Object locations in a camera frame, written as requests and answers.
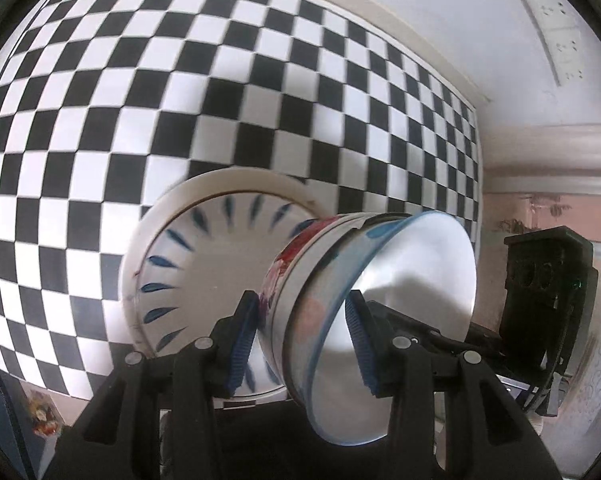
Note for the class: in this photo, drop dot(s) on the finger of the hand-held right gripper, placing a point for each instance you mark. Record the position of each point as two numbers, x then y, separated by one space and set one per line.
445 340

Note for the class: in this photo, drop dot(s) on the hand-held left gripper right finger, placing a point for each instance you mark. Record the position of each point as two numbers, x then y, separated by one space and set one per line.
360 350

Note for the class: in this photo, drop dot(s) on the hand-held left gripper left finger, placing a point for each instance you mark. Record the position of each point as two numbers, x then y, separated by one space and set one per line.
240 345

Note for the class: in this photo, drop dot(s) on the white plate blue leaf pattern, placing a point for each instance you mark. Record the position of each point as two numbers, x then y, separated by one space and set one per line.
215 270

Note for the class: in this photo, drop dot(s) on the white bowl colourful spots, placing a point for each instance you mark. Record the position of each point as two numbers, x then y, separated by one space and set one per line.
405 270

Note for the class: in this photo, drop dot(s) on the white bowl red pattern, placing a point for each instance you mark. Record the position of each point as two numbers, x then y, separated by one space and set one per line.
290 265

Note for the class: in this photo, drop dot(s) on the white floral plate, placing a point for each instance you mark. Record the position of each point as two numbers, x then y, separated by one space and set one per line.
130 260

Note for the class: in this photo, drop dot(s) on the dark blue cabinet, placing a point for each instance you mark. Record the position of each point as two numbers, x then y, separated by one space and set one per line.
0 410

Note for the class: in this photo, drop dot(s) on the black and white checkered mat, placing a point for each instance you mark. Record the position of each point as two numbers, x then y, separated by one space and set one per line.
130 110

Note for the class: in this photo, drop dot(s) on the white wall socket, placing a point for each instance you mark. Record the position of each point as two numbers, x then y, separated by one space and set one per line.
547 10
565 57

